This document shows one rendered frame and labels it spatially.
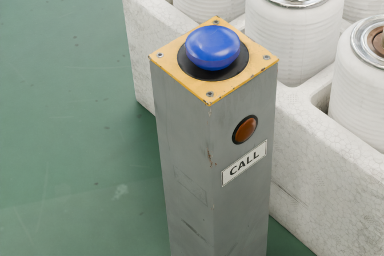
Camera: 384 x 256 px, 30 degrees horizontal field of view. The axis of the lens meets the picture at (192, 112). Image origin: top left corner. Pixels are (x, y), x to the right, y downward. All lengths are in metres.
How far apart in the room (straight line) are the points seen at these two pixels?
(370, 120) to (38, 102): 0.48
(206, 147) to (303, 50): 0.20
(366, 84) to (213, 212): 0.17
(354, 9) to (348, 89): 0.15
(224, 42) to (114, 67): 0.49
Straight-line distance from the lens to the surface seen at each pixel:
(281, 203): 0.78
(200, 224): 0.63
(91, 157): 0.89
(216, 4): 0.77
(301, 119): 0.67
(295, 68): 0.71
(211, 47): 0.52
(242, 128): 0.54
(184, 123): 0.54
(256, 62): 0.53
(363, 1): 0.78
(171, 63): 0.53
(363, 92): 0.64
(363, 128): 0.67
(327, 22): 0.69
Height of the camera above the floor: 0.67
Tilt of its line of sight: 46 degrees down
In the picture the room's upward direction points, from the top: 3 degrees counter-clockwise
